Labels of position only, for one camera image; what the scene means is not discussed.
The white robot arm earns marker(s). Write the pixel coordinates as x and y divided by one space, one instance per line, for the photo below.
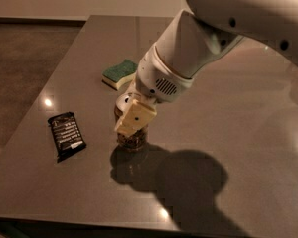
205 32

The black rxbar chocolate wrapper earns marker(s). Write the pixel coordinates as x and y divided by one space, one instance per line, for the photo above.
66 134

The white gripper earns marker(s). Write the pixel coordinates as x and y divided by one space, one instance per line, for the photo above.
154 77

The green yellow sponge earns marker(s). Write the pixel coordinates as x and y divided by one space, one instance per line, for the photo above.
120 74

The orange soda can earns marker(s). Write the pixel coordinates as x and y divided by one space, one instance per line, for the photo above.
135 142

